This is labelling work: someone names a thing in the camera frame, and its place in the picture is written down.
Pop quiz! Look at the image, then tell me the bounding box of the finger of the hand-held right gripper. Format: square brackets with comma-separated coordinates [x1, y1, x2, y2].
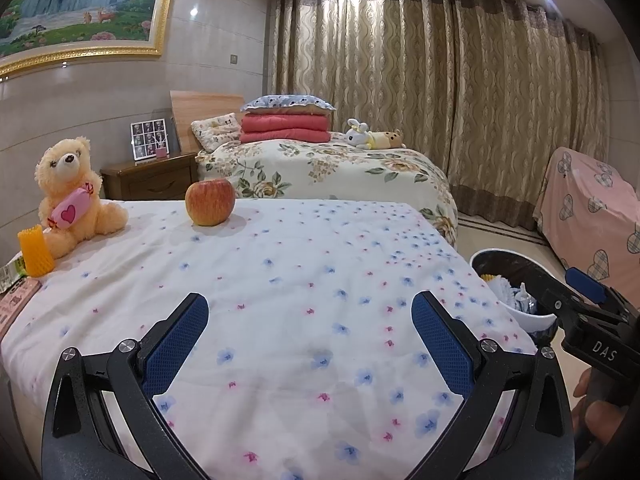
[565, 266, 640, 322]
[526, 263, 609, 327]

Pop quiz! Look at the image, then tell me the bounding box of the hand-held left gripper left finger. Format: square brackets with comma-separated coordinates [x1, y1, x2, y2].
[41, 292, 210, 480]

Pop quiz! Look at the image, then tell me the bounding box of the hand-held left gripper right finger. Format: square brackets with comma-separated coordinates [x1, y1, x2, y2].
[405, 290, 576, 480]

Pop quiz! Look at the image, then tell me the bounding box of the white plastic bag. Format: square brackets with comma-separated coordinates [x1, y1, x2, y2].
[515, 282, 539, 316]

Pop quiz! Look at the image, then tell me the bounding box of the white foam fruit net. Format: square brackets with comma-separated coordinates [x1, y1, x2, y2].
[492, 276, 518, 307]

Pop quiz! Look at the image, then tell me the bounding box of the round black trash bin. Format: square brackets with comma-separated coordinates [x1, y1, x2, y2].
[469, 248, 558, 346]

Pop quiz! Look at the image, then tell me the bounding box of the person's right hand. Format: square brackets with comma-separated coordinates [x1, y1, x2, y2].
[571, 374, 620, 449]

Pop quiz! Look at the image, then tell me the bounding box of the pink heart print chair cover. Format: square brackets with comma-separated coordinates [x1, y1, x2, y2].
[532, 146, 640, 311]

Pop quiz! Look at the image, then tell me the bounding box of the red apple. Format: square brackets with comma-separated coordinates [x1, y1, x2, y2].
[185, 177, 236, 226]

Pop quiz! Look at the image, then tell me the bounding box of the pink card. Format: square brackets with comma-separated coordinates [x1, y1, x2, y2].
[0, 280, 42, 338]

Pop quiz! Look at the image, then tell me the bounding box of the wooden nightstand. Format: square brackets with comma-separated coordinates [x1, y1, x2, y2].
[100, 152, 201, 202]

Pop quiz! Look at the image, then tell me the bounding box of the orange foam fruit net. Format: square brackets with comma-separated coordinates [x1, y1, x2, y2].
[17, 226, 52, 278]

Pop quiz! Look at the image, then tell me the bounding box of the small green packet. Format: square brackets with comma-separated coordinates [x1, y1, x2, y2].
[0, 254, 27, 293]

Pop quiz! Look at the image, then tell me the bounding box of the floral bed cover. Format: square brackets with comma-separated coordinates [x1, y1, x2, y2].
[195, 139, 459, 248]

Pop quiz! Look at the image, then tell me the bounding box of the yellow plush toy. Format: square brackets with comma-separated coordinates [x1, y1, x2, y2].
[367, 129, 407, 150]

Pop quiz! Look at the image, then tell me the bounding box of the cream teddy bear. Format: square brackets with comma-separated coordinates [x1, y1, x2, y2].
[34, 136, 129, 260]

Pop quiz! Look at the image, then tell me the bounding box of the cream patterned pillow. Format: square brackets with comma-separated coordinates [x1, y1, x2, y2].
[191, 112, 241, 153]

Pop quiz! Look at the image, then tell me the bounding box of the white rabbit plush toy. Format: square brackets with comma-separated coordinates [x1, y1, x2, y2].
[344, 118, 373, 149]

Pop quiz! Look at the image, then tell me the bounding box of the wooden headboard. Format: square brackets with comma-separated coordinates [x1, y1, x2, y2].
[170, 90, 246, 153]

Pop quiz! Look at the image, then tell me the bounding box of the folded red quilt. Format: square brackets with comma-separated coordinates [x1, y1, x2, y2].
[239, 112, 331, 144]

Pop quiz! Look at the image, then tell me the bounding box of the beige patterned curtain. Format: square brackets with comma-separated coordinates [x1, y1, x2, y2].
[270, 0, 613, 233]

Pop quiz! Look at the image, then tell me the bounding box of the blue white frilled pillow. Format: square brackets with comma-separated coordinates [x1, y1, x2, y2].
[240, 94, 337, 116]

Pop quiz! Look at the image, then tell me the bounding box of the framed landscape painting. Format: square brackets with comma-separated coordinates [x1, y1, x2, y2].
[0, 0, 182, 81]

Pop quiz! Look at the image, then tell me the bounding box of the photo collage frame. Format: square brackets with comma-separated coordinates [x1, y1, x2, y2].
[131, 118, 169, 162]

